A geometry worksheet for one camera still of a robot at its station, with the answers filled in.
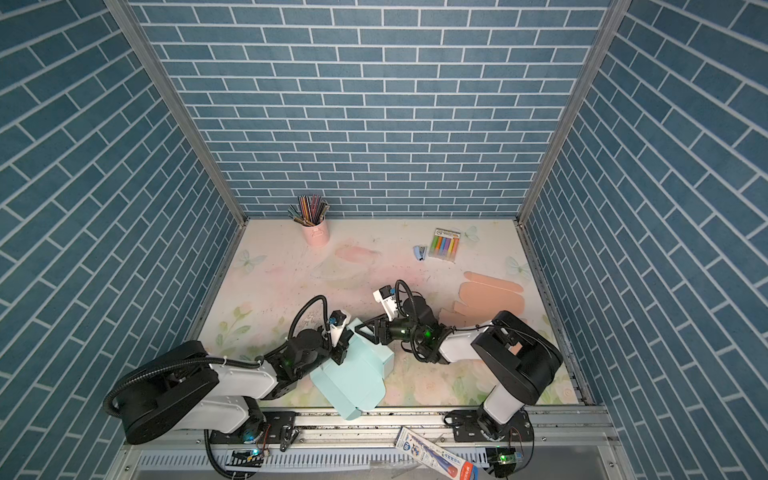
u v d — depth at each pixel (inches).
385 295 30.5
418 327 26.7
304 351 25.5
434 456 27.3
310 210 42.6
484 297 39.2
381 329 29.1
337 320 28.6
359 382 31.8
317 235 41.9
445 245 43.9
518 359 18.5
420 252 42.6
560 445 29.5
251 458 28.1
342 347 29.7
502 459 27.7
